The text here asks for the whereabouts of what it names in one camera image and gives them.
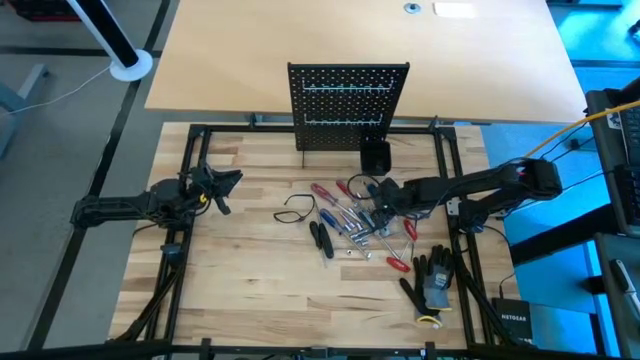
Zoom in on black metal pegboard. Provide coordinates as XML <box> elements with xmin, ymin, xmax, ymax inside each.
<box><xmin>287</xmin><ymin>62</ymin><xmax>411</xmax><ymax>153</ymax></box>

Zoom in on small black ribbed screwdriver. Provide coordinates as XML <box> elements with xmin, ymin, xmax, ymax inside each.
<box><xmin>308</xmin><ymin>220</ymin><xmax>323</xmax><ymax>251</ymax></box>

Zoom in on large black handle screwdriver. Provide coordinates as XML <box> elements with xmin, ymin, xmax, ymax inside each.
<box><xmin>318</xmin><ymin>222</ymin><xmax>336</xmax><ymax>261</ymax></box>

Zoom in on black cable with plug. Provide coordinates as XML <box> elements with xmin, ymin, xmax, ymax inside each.
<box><xmin>537</xmin><ymin>122</ymin><xmax>596</xmax><ymax>162</ymax></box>

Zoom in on white fan power cable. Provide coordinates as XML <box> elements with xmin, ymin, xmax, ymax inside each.
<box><xmin>0</xmin><ymin>64</ymin><xmax>114</xmax><ymax>116</ymax></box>

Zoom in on black Netgear network switch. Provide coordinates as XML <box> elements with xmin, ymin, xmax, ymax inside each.
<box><xmin>491</xmin><ymin>297</ymin><xmax>534</xmax><ymax>347</ymax></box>

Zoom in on yellow cable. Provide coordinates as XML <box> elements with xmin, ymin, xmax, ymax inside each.
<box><xmin>522</xmin><ymin>99</ymin><xmax>640</xmax><ymax>160</ymax></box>

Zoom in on clear black safety glasses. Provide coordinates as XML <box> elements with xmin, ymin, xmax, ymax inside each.
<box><xmin>272</xmin><ymin>193</ymin><xmax>317</xmax><ymax>225</ymax></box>

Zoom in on white paper note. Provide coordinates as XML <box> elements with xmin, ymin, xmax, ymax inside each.
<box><xmin>433</xmin><ymin>2</ymin><xmax>477</xmax><ymax>20</ymax></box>

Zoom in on black plastic pegboard bin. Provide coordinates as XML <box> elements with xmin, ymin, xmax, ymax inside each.
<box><xmin>359</xmin><ymin>139</ymin><xmax>393</xmax><ymax>177</ymax></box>

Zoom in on grey furniture foot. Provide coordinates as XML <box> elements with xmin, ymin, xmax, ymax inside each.
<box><xmin>0</xmin><ymin>62</ymin><xmax>51</xmax><ymax>161</ymax></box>

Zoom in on blue translucent handle screwdriver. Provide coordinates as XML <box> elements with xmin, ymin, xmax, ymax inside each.
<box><xmin>319</xmin><ymin>208</ymin><xmax>374</xmax><ymax>261</ymax></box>

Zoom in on chrome tool holder rail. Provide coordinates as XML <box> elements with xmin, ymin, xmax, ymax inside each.
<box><xmin>303</xmin><ymin>113</ymin><xmax>385</xmax><ymax>127</ymax></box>
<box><xmin>302</xmin><ymin>74</ymin><xmax>396</xmax><ymax>96</ymax></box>

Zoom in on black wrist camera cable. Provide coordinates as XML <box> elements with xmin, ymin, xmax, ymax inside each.
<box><xmin>347</xmin><ymin>173</ymin><xmax>381</xmax><ymax>201</ymax></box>

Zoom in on black screwdriver with blue cap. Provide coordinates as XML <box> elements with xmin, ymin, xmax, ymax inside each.
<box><xmin>356</xmin><ymin>182</ymin><xmax>384</xmax><ymax>231</ymax></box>

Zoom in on black aluminium table frame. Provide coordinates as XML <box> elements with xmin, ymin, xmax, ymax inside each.
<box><xmin>104</xmin><ymin>122</ymin><xmax>539</xmax><ymax>360</ymax></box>

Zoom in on black plastic bracket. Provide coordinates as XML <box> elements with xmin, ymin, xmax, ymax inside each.
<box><xmin>159</xmin><ymin>242</ymin><xmax>185</xmax><ymax>266</ymax></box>

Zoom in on grey white handheld tool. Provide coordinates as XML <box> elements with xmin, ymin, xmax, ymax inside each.
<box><xmin>608</xmin><ymin>258</ymin><xmax>640</xmax><ymax>321</ymax></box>

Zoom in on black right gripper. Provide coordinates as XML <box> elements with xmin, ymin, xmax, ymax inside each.
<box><xmin>366</xmin><ymin>175</ymin><xmax>417</xmax><ymax>233</ymax></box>

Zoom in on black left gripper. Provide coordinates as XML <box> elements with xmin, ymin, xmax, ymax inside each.
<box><xmin>183</xmin><ymin>162</ymin><xmax>245</xmax><ymax>217</ymax></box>

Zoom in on black equipment cart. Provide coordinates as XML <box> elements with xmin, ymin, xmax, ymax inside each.
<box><xmin>509</xmin><ymin>74</ymin><xmax>640</xmax><ymax>360</ymax></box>

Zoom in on grey black work glove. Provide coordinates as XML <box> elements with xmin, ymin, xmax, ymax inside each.
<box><xmin>398</xmin><ymin>254</ymin><xmax>445</xmax><ymax>330</ymax></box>
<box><xmin>422</xmin><ymin>244</ymin><xmax>456</xmax><ymax>314</ymax></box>

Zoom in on light wooden desk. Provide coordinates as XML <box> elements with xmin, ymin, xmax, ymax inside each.
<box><xmin>144</xmin><ymin>0</ymin><xmax>590</xmax><ymax>125</ymax></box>

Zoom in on dark red crate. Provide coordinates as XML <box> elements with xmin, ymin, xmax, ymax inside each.
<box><xmin>7</xmin><ymin>0</ymin><xmax>82</xmax><ymax>23</ymax></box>

